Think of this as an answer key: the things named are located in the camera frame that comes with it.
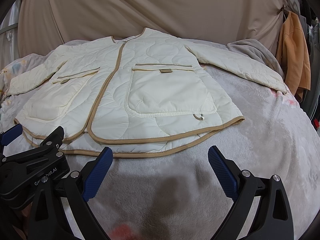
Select orange hanging garment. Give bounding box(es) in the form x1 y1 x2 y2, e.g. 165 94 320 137
276 12 311 102

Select beige draped sheet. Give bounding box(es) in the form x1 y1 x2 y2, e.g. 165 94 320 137
18 0 283 56

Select grey metal rail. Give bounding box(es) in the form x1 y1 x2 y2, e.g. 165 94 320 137
0 23 18 35

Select grey floral fleece blanket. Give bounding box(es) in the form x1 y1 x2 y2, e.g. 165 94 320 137
0 39 320 240

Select dark hanging clothes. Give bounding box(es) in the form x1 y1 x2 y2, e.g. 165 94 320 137
299 16 319 129

